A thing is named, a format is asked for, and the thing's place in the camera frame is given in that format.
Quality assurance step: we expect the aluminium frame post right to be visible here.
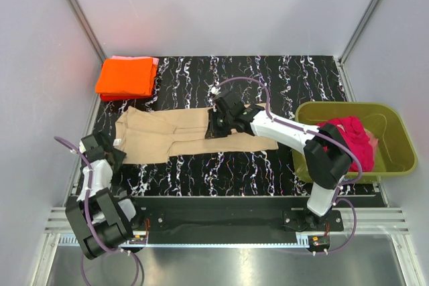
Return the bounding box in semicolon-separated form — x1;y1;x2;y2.
338;0;403;66

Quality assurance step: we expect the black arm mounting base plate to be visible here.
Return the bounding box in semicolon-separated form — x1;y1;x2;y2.
134;196;344;248

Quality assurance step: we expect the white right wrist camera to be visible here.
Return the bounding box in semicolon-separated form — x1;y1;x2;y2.
210;86;221;96

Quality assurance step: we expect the aluminium frame post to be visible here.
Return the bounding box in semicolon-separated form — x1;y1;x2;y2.
66;0;107;62
338;0;403;66

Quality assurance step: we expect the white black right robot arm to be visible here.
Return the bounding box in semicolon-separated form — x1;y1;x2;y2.
205;88;353;232

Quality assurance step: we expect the folded pink t shirt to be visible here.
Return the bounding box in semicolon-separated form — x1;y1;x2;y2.
111;56;160;65

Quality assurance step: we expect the olive green plastic bin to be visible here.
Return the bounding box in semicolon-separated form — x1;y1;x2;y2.
295;101;417;184

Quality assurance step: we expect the crumpled dusty pink t shirt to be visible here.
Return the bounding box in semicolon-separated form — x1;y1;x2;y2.
365;129;379;155

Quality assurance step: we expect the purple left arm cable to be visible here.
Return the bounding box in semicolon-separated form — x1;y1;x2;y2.
54;136;145;285

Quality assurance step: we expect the folded orange t shirt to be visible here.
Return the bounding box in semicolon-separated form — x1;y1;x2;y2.
95;58;158;96

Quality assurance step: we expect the left power connector board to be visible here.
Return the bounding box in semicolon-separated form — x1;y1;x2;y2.
129;234;147;244

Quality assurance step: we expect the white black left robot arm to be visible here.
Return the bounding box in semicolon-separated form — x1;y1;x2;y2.
65;132;145;260

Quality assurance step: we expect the crumpled magenta t shirt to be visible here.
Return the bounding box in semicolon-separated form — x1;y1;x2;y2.
317;117;375;172

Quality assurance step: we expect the beige t shirt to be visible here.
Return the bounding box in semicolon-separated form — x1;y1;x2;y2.
113;106;278;164

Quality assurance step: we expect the power connector board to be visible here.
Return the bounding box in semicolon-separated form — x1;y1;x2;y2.
129;234;147;244
309;236;330;246

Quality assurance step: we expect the right power connector board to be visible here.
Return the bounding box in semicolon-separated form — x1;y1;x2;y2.
309;236;330;246

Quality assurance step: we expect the aluminium frame post left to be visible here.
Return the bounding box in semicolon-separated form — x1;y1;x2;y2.
66;0;107;62

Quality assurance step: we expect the folded red t shirt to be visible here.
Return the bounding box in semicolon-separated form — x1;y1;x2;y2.
100;94;151;102

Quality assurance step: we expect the aluminium front rail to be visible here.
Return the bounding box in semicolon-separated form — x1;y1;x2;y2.
43;207;412;250

